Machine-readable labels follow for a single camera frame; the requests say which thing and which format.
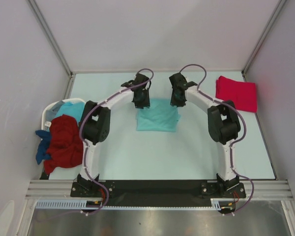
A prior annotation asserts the teal t-shirt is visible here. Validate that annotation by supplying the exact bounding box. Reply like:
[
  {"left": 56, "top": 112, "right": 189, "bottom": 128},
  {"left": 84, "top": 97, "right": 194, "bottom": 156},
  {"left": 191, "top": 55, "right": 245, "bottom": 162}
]
[{"left": 136, "top": 98, "right": 181, "bottom": 132}]

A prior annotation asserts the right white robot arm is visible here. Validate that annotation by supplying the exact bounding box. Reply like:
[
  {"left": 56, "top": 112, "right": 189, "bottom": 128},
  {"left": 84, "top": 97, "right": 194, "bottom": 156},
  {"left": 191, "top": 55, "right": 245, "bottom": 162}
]
[{"left": 169, "top": 72, "right": 241, "bottom": 197}]

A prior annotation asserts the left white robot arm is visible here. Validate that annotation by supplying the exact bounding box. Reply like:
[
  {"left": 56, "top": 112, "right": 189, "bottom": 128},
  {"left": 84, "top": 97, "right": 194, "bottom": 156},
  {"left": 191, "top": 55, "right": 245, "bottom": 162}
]
[{"left": 71, "top": 71, "right": 154, "bottom": 197}]

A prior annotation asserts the folded red t-shirt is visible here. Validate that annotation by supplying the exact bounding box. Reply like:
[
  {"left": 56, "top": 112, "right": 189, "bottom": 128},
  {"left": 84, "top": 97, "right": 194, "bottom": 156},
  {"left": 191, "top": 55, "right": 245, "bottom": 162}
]
[{"left": 215, "top": 76, "right": 258, "bottom": 113}]

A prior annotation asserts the light blue t-shirt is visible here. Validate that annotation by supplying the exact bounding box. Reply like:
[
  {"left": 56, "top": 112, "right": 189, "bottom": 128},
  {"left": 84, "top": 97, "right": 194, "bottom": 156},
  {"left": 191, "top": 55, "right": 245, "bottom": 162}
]
[{"left": 55, "top": 102, "right": 85, "bottom": 122}]

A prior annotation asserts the dark red t-shirt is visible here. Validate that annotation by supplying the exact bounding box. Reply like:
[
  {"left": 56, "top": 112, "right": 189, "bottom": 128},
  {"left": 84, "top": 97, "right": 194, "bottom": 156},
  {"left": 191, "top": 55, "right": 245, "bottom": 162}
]
[{"left": 44, "top": 115, "right": 83, "bottom": 175}]

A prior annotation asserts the white laundry basket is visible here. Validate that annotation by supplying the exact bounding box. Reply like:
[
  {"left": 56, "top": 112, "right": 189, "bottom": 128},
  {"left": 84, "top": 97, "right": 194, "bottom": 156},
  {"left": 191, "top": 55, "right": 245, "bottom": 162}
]
[{"left": 41, "top": 98, "right": 86, "bottom": 131}]

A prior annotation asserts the dark blue t-shirt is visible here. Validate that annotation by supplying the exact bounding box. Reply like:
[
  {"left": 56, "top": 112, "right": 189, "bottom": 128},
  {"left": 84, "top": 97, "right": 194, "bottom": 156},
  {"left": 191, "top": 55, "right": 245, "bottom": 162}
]
[{"left": 35, "top": 130, "right": 51, "bottom": 165}]

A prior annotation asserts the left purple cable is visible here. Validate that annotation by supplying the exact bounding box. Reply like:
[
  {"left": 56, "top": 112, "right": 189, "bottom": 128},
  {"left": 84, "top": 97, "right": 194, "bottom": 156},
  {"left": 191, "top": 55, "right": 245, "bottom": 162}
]
[{"left": 78, "top": 68, "right": 155, "bottom": 182}]

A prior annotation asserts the purple cable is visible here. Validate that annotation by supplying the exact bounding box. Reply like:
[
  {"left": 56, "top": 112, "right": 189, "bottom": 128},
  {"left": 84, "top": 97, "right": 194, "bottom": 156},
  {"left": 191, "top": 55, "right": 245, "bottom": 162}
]
[
  {"left": 179, "top": 64, "right": 256, "bottom": 205},
  {"left": 78, "top": 68, "right": 155, "bottom": 182}
]

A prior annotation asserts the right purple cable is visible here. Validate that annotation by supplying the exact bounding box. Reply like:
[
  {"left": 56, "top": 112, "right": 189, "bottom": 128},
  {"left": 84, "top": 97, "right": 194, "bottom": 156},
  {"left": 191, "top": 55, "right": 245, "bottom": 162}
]
[{"left": 179, "top": 64, "right": 256, "bottom": 205}]

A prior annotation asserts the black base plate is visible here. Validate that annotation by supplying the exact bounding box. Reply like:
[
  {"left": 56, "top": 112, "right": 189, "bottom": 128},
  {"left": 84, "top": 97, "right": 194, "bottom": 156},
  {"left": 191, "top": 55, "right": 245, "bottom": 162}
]
[{"left": 70, "top": 180, "right": 246, "bottom": 207}]

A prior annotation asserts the aluminium frame rail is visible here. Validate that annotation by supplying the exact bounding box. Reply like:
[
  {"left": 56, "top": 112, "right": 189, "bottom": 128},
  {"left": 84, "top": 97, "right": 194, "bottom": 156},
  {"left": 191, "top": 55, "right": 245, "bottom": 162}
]
[{"left": 25, "top": 179, "right": 74, "bottom": 200}]

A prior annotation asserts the light blue cable duct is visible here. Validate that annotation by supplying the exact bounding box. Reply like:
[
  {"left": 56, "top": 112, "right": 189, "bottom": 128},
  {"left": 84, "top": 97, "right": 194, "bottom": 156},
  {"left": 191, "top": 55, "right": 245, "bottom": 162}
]
[{"left": 36, "top": 199, "right": 106, "bottom": 209}]

